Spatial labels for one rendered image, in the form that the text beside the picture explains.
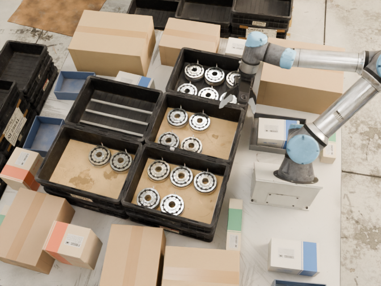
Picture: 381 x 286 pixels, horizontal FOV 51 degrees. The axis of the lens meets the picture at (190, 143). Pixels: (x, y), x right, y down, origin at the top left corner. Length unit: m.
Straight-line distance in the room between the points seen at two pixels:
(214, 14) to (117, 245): 1.97
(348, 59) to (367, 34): 2.07
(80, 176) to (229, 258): 0.77
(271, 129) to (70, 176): 0.99
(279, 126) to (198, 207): 0.59
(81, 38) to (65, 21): 1.53
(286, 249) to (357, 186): 1.22
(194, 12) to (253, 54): 1.62
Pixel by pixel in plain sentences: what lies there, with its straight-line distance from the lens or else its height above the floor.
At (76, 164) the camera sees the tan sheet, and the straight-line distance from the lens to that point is 1.92.
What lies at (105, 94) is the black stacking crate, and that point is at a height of 0.83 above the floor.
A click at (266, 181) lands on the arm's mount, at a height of 0.95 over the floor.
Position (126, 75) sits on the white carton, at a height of 0.79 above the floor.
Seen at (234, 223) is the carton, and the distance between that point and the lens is 1.80.
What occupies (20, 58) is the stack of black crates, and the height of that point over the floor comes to 0.38.
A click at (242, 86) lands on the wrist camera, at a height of 1.21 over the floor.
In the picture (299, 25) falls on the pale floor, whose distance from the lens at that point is 3.65.
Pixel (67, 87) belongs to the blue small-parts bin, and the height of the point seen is 0.70.
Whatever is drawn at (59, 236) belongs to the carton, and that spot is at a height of 0.93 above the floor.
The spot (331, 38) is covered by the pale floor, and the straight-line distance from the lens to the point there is 3.61.
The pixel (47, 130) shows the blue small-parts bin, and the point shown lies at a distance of 2.22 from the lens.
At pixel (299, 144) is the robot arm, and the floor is 1.17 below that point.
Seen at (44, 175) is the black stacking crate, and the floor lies 0.88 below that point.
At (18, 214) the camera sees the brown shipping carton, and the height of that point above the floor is 0.86.
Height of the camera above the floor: 2.46
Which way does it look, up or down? 60 degrees down
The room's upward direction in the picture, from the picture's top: 4 degrees counter-clockwise
